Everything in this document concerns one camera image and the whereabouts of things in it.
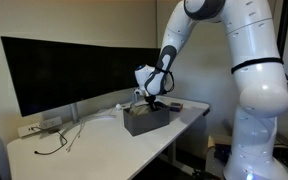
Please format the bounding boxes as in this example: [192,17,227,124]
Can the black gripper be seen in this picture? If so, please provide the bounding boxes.
[144,96,158,111]

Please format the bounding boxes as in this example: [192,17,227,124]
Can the tan khaki shorts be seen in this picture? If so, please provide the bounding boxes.
[129,105,152,116]

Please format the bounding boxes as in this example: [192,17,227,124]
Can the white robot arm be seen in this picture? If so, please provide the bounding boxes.
[135,0,288,180]

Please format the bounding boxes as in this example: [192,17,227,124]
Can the small red blue box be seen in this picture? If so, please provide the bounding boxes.
[170,102,183,112]

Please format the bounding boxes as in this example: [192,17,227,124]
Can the grey fabric storage box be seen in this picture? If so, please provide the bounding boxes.
[123,102,170,136]

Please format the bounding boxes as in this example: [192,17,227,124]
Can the wide black curved monitor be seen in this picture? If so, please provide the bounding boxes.
[1,36,160,116]

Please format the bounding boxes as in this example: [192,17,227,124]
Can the white power strip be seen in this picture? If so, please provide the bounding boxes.
[17,117,62,137]

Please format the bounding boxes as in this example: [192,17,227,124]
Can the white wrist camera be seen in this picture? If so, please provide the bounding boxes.
[134,88,143,96]

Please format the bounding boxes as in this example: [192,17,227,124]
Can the white cable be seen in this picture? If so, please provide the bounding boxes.
[65,116,86,154]

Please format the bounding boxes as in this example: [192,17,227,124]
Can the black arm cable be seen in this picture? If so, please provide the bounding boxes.
[230,57,288,114]

